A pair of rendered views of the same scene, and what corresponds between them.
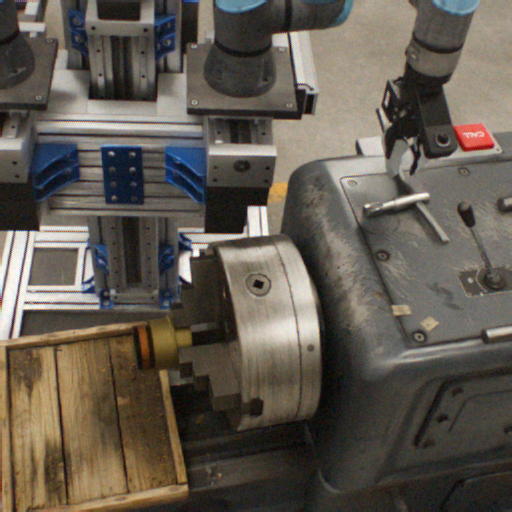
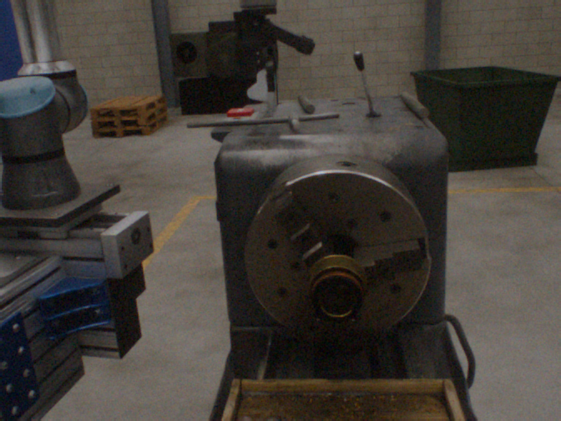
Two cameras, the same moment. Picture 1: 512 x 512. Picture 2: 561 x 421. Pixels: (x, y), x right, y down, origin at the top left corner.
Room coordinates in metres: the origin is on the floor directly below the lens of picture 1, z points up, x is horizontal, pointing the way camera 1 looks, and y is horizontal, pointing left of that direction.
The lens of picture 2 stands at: (0.46, 0.89, 1.47)
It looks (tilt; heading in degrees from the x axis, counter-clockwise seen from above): 18 degrees down; 295
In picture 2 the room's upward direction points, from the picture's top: 4 degrees counter-clockwise
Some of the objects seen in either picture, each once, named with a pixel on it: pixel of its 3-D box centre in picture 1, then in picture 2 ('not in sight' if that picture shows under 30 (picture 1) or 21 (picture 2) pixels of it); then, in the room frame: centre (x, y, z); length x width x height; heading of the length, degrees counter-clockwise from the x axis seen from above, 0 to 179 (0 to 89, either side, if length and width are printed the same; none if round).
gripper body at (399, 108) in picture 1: (418, 93); (257, 40); (1.00, -0.21, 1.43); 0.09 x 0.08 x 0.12; 19
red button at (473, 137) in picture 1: (472, 138); (240, 114); (1.13, -0.36, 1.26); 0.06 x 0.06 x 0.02; 19
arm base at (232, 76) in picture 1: (241, 55); (37, 174); (1.35, 0.08, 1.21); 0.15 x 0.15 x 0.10
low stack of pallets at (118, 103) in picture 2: not in sight; (131, 115); (6.15, -6.18, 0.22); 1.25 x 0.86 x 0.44; 110
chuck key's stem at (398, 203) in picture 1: (396, 204); (294, 122); (0.92, -0.21, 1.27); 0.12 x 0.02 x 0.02; 117
